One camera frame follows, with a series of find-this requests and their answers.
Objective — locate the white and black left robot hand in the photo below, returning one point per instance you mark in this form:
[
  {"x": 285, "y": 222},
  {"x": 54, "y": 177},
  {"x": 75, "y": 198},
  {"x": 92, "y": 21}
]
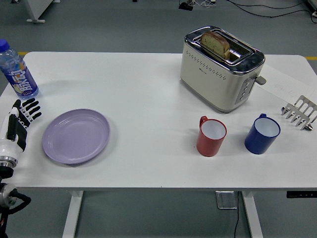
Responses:
[{"x": 10, "y": 129}]

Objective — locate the purple plastic plate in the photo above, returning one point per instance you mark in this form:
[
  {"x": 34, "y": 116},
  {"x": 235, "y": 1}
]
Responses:
[{"x": 76, "y": 136}]

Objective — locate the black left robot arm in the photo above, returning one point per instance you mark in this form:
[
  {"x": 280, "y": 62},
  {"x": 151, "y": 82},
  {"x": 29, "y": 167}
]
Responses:
[{"x": 8, "y": 193}]

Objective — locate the blue-capped drink bottle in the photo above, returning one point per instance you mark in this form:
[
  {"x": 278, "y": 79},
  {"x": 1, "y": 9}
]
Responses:
[{"x": 18, "y": 74}]

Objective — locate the white table leg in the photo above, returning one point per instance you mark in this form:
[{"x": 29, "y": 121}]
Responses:
[
  {"x": 252, "y": 213},
  {"x": 73, "y": 213}
]

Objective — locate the white furniture base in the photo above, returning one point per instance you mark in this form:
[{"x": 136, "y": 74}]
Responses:
[{"x": 37, "y": 10}]

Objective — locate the red enamel mug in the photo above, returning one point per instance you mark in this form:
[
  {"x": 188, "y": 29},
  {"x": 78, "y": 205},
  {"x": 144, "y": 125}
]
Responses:
[{"x": 210, "y": 138}]

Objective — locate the cream and chrome toaster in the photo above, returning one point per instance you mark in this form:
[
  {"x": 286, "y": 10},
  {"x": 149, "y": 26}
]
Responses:
[{"x": 218, "y": 81}]

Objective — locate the black floor device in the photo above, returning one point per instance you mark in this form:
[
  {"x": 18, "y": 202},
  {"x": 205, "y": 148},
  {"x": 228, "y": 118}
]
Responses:
[{"x": 185, "y": 6}]

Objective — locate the bread slice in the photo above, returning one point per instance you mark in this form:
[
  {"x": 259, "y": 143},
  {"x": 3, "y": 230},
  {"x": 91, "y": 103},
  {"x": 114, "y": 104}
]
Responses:
[{"x": 214, "y": 42}]

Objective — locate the grey under-table control box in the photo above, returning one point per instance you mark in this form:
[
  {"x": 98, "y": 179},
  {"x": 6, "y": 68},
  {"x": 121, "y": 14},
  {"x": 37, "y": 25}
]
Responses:
[{"x": 226, "y": 199}]

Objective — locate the blue enamel mug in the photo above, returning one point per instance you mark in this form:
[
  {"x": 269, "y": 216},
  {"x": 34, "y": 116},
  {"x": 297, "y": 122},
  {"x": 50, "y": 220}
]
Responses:
[{"x": 262, "y": 136}]

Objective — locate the white paper sheet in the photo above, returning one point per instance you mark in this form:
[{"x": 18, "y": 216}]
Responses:
[{"x": 284, "y": 84}]

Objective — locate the silver metal toast rack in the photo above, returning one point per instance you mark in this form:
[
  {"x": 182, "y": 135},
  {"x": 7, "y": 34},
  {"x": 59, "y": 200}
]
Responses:
[{"x": 301, "y": 111}]

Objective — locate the black table control panel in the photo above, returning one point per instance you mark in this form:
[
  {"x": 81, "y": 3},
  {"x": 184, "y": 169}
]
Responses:
[{"x": 301, "y": 194}]

